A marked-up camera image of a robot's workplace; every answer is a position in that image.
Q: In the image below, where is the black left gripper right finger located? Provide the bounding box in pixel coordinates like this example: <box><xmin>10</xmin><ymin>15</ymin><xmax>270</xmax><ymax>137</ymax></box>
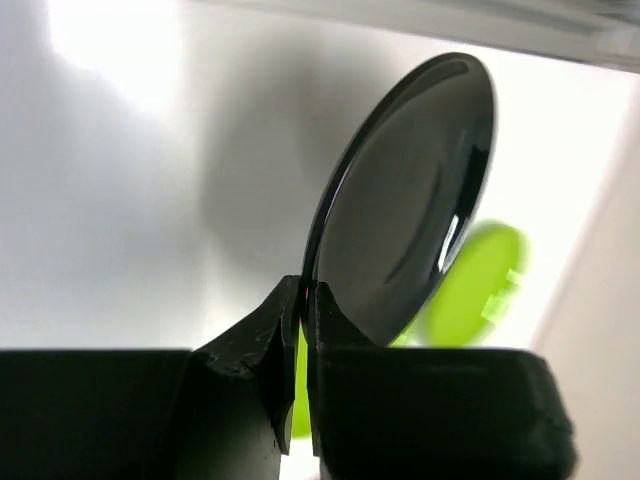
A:
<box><xmin>307</xmin><ymin>283</ymin><xmax>578</xmax><ymax>479</ymax></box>

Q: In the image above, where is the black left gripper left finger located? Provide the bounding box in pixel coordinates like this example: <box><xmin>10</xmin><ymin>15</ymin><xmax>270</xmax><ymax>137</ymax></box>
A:
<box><xmin>1</xmin><ymin>275</ymin><xmax>299</xmax><ymax>479</ymax></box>

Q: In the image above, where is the black plate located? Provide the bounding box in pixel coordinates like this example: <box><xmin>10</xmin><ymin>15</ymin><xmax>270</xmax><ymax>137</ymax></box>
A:
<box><xmin>302</xmin><ymin>52</ymin><xmax>496</xmax><ymax>345</ymax></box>

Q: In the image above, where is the aluminium rail frame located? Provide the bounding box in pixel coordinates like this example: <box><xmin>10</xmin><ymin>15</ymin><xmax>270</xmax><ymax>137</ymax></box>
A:
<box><xmin>279</xmin><ymin>0</ymin><xmax>640</xmax><ymax>76</ymax></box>

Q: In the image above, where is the green plate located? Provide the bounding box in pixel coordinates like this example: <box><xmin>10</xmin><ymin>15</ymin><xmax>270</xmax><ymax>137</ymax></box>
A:
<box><xmin>292</xmin><ymin>219</ymin><xmax>531</xmax><ymax>444</ymax></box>

